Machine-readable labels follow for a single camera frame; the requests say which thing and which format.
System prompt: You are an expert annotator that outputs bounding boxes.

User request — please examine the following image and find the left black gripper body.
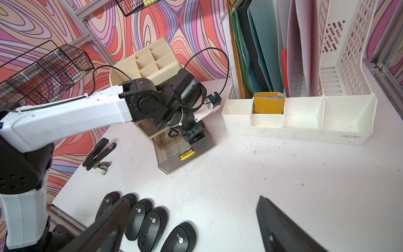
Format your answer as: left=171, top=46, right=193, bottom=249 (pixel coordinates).
left=181, top=121, right=206, bottom=145

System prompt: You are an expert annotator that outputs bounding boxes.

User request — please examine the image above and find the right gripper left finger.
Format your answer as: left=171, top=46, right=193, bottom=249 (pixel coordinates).
left=61, top=197, right=131, bottom=252

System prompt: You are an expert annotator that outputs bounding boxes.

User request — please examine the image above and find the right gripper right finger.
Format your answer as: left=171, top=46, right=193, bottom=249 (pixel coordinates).
left=256, top=196, right=326, bottom=252

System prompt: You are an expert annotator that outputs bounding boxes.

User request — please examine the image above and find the grey transparent drawer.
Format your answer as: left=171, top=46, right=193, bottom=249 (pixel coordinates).
left=152, top=130, right=215, bottom=174

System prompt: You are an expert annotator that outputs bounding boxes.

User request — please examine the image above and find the black wireless mouse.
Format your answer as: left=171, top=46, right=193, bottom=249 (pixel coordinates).
left=125, top=198, right=152, bottom=241
left=161, top=222, right=197, bottom=252
left=137, top=206, right=168, bottom=252
left=122, top=193, right=137, bottom=210
left=95, top=191, right=121, bottom=220

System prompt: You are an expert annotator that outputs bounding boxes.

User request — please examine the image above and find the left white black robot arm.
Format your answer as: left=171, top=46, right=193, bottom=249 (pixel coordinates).
left=1, top=69, right=218, bottom=252

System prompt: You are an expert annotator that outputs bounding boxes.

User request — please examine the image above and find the cream drawer organizer cabinet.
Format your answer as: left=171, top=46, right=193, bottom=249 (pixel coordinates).
left=109, top=37, right=183, bottom=141

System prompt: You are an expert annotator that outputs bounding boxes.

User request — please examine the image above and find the small silver staple remover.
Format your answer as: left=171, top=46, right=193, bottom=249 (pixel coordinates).
left=93, top=162, right=111, bottom=175

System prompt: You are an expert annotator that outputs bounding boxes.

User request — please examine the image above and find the green folder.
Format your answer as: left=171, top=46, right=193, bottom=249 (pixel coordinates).
left=230, top=0, right=284, bottom=95

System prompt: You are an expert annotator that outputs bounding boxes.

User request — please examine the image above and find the black stapler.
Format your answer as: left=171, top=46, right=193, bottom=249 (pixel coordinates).
left=82, top=138, right=117, bottom=171

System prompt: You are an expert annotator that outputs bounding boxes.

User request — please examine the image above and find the white file organizer rack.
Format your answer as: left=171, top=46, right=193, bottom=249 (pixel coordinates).
left=222, top=1, right=377, bottom=146

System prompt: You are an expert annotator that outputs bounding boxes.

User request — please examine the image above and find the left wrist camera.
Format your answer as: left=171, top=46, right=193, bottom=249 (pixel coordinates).
left=193, top=92, right=222, bottom=123

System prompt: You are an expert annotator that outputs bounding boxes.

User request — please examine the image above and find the back black wire basket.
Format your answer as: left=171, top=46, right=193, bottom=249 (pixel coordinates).
left=115, top=0, right=159, bottom=17

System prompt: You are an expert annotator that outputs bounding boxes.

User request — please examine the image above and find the black wire basket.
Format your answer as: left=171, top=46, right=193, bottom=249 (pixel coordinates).
left=1, top=40, right=94, bottom=109
left=115, top=0, right=159, bottom=17

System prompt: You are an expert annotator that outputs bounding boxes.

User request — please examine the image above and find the left black wire basket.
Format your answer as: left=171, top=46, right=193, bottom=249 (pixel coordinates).
left=1, top=40, right=94, bottom=109

